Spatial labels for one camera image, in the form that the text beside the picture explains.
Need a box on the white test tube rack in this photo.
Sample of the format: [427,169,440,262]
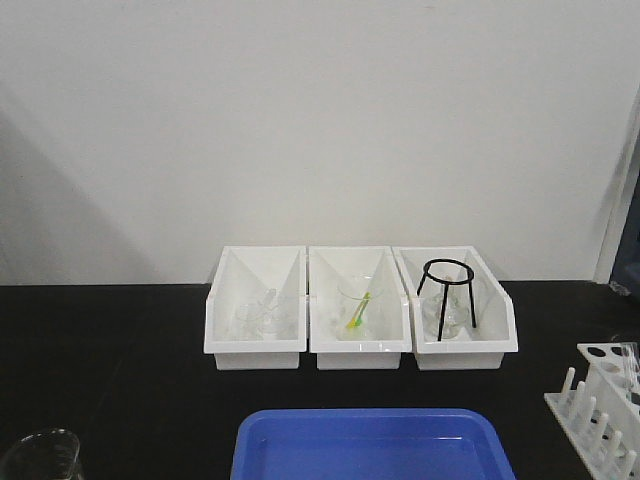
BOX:
[544,342,639,479]

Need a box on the clear glass test tube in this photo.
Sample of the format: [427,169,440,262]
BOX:
[620,342,639,405]

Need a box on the glass beaker in middle bin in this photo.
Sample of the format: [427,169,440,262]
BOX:
[330,274,384,341]

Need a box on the middle white storage bin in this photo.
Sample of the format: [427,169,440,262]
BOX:
[308,246,412,371]

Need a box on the white storage bin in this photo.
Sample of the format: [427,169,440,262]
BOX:
[308,246,412,371]
[392,246,519,371]
[203,246,308,371]

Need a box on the yellow green dropper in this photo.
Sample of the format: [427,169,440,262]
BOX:
[346,292,371,329]

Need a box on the glassware in left bin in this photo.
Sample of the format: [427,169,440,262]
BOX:
[230,288,297,341]

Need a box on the left white storage bin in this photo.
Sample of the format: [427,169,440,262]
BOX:
[203,246,308,371]

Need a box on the glass flask in right bin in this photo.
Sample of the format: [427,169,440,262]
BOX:
[422,287,470,341]

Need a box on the right white storage bin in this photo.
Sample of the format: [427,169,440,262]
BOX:
[392,246,519,371]

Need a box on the blue plastic tray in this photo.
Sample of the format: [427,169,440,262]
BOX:
[230,408,515,479]

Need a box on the clear glass beaker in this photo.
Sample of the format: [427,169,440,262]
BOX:
[1,428,85,480]

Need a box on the black wire tripod stand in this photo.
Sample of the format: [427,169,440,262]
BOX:
[416,258,478,329]

